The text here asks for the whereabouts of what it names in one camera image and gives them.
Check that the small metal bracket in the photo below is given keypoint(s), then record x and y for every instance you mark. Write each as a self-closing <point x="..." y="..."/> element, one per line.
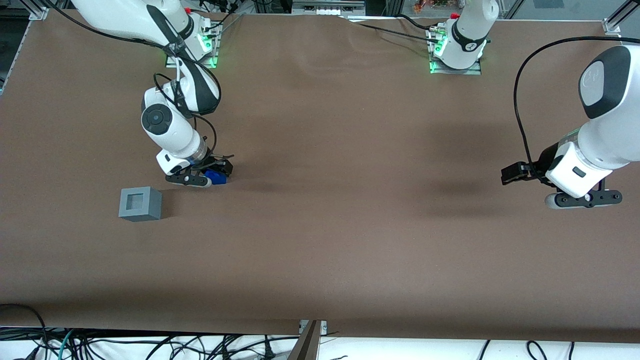
<point x="322" y="326"/>

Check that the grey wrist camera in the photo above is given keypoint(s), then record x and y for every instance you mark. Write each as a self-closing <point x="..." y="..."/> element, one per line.
<point x="585" y="199"/>
<point x="190" y="178"/>

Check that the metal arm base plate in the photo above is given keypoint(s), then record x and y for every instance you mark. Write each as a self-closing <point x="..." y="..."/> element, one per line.
<point x="211" y="52"/>
<point x="475" y="69"/>

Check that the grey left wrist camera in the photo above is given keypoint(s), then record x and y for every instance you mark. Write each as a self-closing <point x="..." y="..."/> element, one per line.
<point x="585" y="199"/>

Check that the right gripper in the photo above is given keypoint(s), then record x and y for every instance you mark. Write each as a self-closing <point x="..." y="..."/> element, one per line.
<point x="218" y="164"/>

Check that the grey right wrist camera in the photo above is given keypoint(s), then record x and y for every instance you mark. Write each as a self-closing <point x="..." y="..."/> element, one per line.
<point x="190" y="178"/>

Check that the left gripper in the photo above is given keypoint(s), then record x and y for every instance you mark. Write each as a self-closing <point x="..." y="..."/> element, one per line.
<point x="548" y="158"/>

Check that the gray cube base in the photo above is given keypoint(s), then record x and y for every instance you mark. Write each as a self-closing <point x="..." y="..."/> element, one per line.
<point x="145" y="212"/>

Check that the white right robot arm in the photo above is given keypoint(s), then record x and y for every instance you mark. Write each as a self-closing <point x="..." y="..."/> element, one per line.
<point x="170" y="125"/>

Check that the brown table cover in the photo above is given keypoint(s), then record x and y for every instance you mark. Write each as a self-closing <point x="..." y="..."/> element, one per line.
<point x="320" y="200"/>

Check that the aluminium frame profile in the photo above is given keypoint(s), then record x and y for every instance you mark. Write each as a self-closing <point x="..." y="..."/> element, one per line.
<point x="620" y="20"/>
<point x="39" y="10"/>

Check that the dark metal beam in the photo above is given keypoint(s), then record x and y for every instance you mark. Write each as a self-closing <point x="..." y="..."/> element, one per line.
<point x="307" y="345"/>

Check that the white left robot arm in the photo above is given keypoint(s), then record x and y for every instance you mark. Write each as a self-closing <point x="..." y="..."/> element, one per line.
<point x="610" y="125"/>

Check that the grey power strip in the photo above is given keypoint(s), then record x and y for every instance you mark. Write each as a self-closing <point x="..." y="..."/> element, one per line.
<point x="325" y="7"/>

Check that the blue plastic part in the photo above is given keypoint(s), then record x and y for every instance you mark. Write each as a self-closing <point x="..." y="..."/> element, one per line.
<point x="216" y="178"/>

